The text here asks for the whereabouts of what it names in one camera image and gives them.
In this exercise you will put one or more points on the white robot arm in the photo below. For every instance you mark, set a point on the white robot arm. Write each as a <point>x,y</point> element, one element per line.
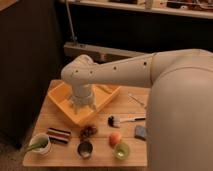
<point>179,114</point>

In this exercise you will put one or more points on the brown pine cone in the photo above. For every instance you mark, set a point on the brown pine cone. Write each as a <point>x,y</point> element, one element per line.
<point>88,131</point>

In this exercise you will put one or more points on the grey metal shelf beam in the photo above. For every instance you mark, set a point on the grey metal shelf beam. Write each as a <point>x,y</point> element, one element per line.
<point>98,53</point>

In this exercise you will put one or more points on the upper wooden shelf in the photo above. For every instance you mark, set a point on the upper wooden shelf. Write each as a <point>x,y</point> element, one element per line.
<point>188,8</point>

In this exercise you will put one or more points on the green plastic cup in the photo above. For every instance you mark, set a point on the green plastic cup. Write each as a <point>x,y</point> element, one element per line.
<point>121,151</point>

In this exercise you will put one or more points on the green utensil in mug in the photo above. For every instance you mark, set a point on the green utensil in mug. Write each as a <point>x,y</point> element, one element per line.
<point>38,146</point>

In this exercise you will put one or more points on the yellow plastic bin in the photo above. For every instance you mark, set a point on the yellow plastic bin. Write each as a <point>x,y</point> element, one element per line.
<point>103,94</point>

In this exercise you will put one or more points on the white mug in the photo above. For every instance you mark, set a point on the white mug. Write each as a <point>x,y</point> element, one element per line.
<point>39,136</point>

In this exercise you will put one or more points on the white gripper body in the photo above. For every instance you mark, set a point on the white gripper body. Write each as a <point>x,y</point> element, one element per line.
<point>82,95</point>

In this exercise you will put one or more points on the metal measuring cup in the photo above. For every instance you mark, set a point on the metal measuring cup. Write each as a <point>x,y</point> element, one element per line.
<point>85,149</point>

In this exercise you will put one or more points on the red yellow apple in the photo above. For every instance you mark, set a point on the red yellow apple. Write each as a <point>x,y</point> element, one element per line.
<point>114,138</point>

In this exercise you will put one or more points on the blue sponge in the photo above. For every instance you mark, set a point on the blue sponge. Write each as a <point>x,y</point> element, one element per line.
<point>140,132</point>

